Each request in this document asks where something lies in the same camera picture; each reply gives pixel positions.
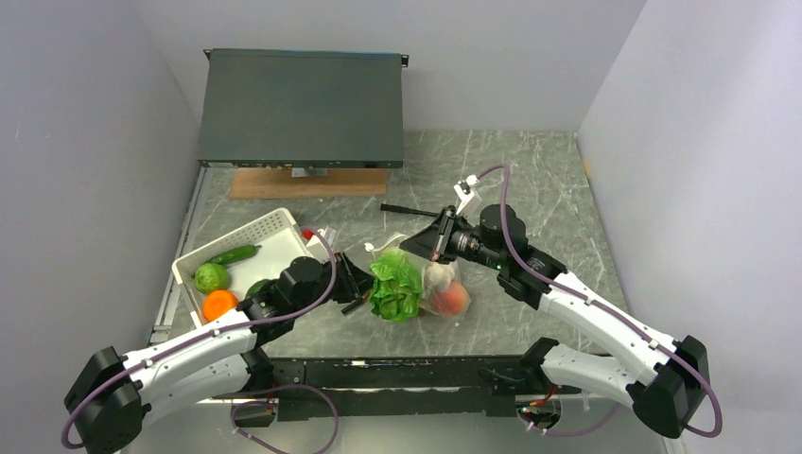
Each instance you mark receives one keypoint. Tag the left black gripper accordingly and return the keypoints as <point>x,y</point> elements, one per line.
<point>355,283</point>

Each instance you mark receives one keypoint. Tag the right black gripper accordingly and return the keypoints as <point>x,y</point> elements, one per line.
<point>434,242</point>

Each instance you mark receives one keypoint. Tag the green lettuce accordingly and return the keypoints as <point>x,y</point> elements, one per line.
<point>398,286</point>

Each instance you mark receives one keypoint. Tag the clear dotted zip bag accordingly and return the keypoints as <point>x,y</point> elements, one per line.
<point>394,241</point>

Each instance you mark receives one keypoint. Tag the red peach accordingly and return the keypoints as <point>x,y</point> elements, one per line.
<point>452,301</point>

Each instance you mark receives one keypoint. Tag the white perforated plastic basket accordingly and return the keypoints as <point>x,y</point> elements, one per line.
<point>278,240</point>

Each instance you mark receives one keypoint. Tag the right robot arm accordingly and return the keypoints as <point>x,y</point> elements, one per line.
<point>664,381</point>

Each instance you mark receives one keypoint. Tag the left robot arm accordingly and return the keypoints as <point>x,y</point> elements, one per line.
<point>116,395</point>

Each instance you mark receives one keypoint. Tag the green cucumber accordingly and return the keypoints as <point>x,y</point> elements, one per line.
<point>234,255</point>

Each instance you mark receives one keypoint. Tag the orange fruit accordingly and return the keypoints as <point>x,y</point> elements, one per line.
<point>217,303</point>

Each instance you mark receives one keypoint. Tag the green lime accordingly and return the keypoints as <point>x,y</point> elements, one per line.
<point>210,277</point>

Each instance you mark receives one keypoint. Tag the wooden board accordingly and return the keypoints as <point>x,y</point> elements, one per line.
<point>275,184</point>

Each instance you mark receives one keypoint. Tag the dark green rack server box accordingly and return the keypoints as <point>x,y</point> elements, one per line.
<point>302,109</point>

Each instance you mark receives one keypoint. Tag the orange handled pliers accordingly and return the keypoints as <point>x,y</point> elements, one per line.
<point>351,307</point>

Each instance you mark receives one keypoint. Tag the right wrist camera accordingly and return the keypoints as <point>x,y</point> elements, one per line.
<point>469,198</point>

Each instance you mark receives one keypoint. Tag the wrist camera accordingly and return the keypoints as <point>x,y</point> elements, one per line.
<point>469,198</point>
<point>316,244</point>

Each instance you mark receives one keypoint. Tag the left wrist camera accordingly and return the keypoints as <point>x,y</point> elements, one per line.
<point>316,244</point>

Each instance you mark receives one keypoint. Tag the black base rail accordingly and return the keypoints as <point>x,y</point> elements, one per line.
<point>302,388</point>

